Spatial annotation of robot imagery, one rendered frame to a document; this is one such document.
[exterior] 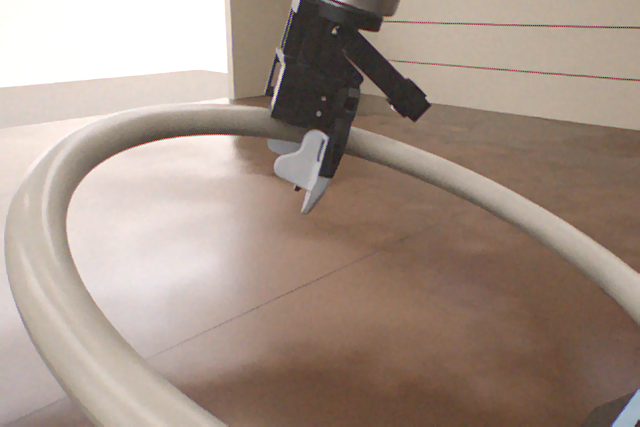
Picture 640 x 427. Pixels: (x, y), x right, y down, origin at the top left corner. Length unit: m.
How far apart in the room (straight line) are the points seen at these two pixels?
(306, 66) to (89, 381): 0.40
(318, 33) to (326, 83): 0.05
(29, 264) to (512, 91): 7.26
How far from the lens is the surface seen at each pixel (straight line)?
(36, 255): 0.32
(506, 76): 7.50
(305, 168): 0.61
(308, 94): 0.59
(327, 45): 0.60
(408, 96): 0.62
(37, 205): 0.36
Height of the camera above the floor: 1.32
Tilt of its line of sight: 18 degrees down
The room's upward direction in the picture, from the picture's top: straight up
